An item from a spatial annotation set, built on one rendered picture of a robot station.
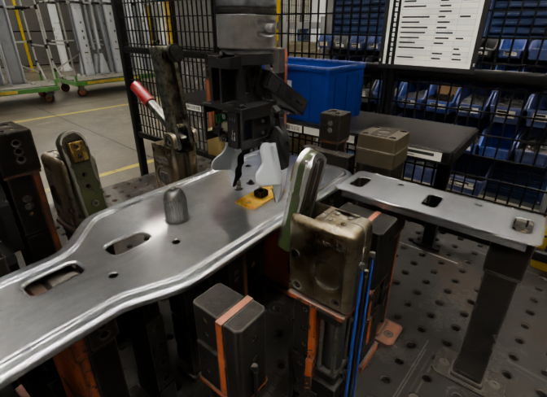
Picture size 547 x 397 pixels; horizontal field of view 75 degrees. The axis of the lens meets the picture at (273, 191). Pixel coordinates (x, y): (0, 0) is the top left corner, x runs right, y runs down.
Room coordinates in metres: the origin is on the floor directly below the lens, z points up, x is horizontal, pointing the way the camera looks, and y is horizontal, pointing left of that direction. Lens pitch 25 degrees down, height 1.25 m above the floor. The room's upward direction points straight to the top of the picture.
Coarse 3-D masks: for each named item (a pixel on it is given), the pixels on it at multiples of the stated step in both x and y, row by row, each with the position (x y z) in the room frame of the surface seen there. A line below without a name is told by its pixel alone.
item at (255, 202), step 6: (264, 186) 0.54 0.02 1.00; (270, 186) 0.54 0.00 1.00; (252, 192) 0.52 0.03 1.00; (258, 192) 0.50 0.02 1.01; (264, 192) 0.50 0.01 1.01; (270, 192) 0.52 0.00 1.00; (240, 198) 0.49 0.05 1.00; (246, 198) 0.49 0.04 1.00; (252, 198) 0.49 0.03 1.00; (258, 198) 0.49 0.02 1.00; (264, 198) 0.49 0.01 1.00; (270, 198) 0.50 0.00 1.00; (240, 204) 0.48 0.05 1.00; (246, 204) 0.47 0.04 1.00; (252, 204) 0.47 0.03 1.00; (258, 204) 0.47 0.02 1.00
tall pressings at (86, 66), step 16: (96, 0) 7.98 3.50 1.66; (128, 0) 8.00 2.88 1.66; (80, 16) 7.42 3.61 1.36; (96, 16) 7.97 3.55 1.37; (112, 16) 7.91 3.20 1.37; (80, 32) 7.35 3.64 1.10; (96, 32) 7.63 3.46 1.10; (112, 32) 7.84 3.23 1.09; (128, 32) 7.90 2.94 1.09; (144, 32) 8.12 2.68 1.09; (80, 48) 7.34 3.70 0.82; (112, 48) 7.80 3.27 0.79; (80, 64) 7.51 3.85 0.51; (96, 64) 7.71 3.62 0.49; (112, 64) 7.94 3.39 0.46
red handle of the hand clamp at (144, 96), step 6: (132, 84) 0.69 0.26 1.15; (138, 84) 0.69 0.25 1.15; (132, 90) 0.69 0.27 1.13; (138, 90) 0.68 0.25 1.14; (144, 90) 0.68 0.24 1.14; (138, 96) 0.68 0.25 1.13; (144, 96) 0.67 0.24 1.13; (150, 96) 0.67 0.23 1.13; (144, 102) 0.67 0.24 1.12; (150, 102) 0.66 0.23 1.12; (150, 108) 0.66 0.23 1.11; (156, 108) 0.66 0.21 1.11; (156, 114) 0.65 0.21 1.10; (162, 114) 0.65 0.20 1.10; (162, 120) 0.64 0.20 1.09; (180, 132) 0.62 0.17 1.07; (180, 138) 0.61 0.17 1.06
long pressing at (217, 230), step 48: (192, 192) 0.52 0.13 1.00; (240, 192) 0.52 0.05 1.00; (288, 192) 0.52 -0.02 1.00; (96, 240) 0.38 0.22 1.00; (192, 240) 0.38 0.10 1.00; (240, 240) 0.39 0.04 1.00; (0, 288) 0.29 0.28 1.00; (96, 288) 0.29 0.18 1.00; (144, 288) 0.29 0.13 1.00; (0, 336) 0.23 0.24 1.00; (48, 336) 0.23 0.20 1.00; (0, 384) 0.19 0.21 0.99
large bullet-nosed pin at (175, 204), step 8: (168, 192) 0.43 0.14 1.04; (176, 192) 0.43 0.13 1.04; (168, 200) 0.42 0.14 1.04; (176, 200) 0.42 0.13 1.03; (184, 200) 0.43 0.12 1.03; (168, 208) 0.42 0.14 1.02; (176, 208) 0.42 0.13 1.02; (184, 208) 0.43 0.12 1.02; (168, 216) 0.42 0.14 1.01; (176, 216) 0.42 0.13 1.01; (184, 216) 0.43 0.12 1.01; (176, 224) 0.42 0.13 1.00
